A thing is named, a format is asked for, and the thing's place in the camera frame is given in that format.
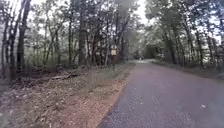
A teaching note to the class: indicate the grey asphalt road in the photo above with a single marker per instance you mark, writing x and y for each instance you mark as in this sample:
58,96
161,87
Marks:
160,96

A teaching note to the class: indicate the pale sign on post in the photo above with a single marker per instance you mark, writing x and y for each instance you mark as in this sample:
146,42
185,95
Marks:
113,52

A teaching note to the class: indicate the wood of tall trees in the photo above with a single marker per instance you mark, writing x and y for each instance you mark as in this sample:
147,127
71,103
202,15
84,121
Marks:
186,33
80,33

